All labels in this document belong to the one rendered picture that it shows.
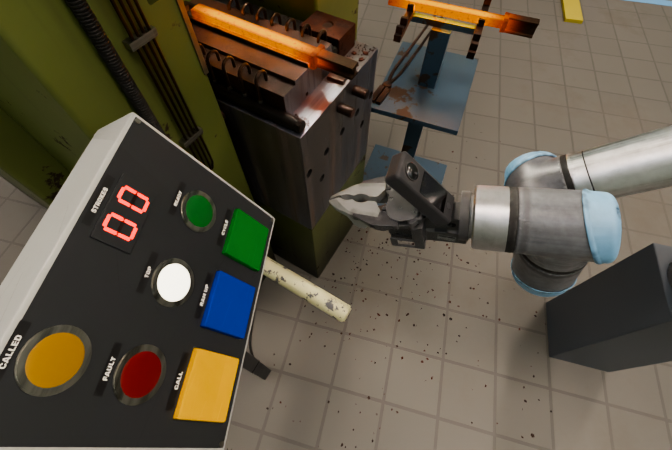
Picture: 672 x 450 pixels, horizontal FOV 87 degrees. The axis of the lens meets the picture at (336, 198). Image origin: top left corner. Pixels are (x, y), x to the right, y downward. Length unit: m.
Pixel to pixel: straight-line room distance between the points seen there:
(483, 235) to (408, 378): 1.10
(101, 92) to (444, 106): 0.99
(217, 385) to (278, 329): 1.04
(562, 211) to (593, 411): 1.33
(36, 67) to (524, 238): 0.67
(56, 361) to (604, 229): 0.57
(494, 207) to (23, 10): 0.63
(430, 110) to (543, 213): 0.83
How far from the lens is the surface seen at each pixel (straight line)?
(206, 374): 0.51
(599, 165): 0.66
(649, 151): 0.66
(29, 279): 0.43
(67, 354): 0.42
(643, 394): 1.89
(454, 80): 1.41
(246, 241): 0.56
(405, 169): 0.45
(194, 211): 0.50
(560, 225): 0.50
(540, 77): 2.74
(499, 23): 1.22
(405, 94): 1.31
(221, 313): 0.52
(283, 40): 0.89
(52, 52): 0.63
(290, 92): 0.81
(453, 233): 0.55
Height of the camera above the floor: 1.50
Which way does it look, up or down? 58 degrees down
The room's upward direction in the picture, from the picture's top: straight up
